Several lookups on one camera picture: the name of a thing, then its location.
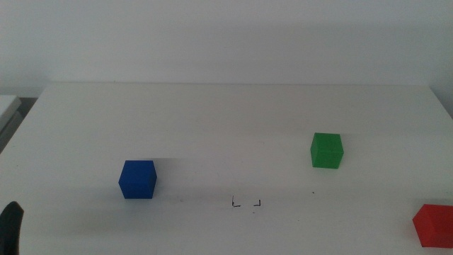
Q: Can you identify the white side table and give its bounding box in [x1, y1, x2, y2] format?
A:
[0, 94, 23, 152]

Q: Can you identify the green cube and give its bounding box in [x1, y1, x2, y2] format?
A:
[310, 132, 345, 170]

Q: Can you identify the blue cube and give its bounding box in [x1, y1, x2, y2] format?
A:
[117, 159, 158, 200]

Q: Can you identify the red cube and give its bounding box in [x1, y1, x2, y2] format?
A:
[412, 203, 453, 249]

